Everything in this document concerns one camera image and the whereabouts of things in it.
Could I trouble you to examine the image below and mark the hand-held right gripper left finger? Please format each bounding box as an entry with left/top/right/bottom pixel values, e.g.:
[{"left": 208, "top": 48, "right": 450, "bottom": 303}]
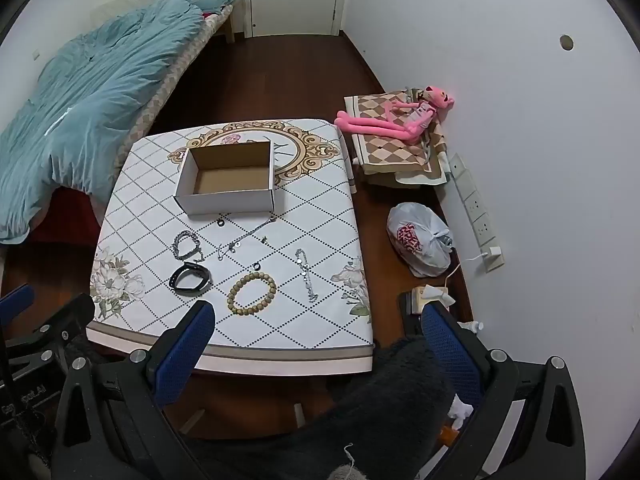
[{"left": 52, "top": 300, "right": 217, "bottom": 480}]

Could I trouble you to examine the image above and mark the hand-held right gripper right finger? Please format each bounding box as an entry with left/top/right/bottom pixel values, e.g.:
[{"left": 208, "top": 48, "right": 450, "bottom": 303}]
[{"left": 420, "top": 302, "right": 587, "bottom": 480}]

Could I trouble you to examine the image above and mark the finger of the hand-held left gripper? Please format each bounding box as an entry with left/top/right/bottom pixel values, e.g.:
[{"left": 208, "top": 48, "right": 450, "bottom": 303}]
[
  {"left": 0, "top": 293, "right": 96, "bottom": 369},
  {"left": 0, "top": 283, "right": 36, "bottom": 321}
]

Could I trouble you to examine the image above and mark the black wristband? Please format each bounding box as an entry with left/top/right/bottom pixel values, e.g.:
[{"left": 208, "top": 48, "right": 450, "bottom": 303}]
[{"left": 169, "top": 261, "right": 212, "bottom": 295}]

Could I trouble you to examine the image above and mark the wooden bead bracelet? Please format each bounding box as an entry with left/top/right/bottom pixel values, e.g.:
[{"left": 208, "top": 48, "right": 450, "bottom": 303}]
[{"left": 226, "top": 271, "right": 277, "bottom": 317}]

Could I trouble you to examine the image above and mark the silver chain bracelet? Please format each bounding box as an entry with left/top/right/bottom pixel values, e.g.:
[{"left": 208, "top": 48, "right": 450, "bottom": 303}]
[{"left": 171, "top": 230, "right": 206, "bottom": 262}]

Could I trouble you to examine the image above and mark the silver charm necklace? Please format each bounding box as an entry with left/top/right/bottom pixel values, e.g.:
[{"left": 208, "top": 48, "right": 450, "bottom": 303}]
[{"left": 216, "top": 215, "right": 276, "bottom": 261}]

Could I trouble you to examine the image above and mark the silver disc bracelet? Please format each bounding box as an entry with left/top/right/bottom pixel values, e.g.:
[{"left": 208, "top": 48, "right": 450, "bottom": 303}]
[{"left": 293, "top": 247, "right": 320, "bottom": 304}]

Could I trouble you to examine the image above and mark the cardboard box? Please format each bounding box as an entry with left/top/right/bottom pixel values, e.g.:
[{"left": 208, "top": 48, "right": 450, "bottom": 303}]
[{"left": 174, "top": 141, "right": 277, "bottom": 217}]

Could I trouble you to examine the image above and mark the black box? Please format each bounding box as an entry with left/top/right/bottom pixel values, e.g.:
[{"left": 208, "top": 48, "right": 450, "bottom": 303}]
[{"left": 398, "top": 291, "right": 426, "bottom": 337}]

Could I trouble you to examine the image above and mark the beige tissue box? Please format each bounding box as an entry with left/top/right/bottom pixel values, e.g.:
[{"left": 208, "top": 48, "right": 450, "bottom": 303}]
[{"left": 410, "top": 284, "right": 457, "bottom": 319}]

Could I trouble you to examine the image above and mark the dark fuzzy garment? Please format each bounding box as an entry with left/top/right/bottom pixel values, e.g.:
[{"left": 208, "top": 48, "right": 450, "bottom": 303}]
[{"left": 189, "top": 335, "right": 457, "bottom": 480}]

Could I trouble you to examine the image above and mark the white plastic bag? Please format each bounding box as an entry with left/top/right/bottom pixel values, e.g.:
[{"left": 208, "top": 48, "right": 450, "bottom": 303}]
[{"left": 386, "top": 201, "right": 457, "bottom": 279}]

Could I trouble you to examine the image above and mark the white power strip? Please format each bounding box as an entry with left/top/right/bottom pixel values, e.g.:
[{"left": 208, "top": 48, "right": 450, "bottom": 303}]
[{"left": 446, "top": 152, "right": 506, "bottom": 274}]

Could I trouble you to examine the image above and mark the patterned white tablecloth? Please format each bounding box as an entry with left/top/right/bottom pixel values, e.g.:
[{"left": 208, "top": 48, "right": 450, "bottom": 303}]
[{"left": 86, "top": 119, "right": 377, "bottom": 375}]

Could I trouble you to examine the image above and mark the brown checkered cloth stool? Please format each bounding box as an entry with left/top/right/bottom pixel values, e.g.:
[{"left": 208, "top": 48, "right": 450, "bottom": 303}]
[{"left": 342, "top": 87, "right": 454, "bottom": 189}]

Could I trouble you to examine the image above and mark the blue duvet on bed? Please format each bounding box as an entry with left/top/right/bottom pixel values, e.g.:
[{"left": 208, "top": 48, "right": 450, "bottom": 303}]
[{"left": 0, "top": 0, "right": 237, "bottom": 257}]

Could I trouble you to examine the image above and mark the pink plush toy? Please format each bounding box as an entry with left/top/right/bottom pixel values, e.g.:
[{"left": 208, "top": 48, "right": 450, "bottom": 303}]
[{"left": 334, "top": 85, "right": 456, "bottom": 147}]

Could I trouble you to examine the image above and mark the teal pillow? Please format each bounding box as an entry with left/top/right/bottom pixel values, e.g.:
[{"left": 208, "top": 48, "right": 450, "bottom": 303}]
[{"left": 192, "top": 0, "right": 236, "bottom": 16}]

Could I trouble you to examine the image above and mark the white charger cable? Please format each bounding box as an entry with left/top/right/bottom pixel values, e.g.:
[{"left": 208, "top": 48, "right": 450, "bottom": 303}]
[{"left": 439, "top": 254, "right": 486, "bottom": 295}]

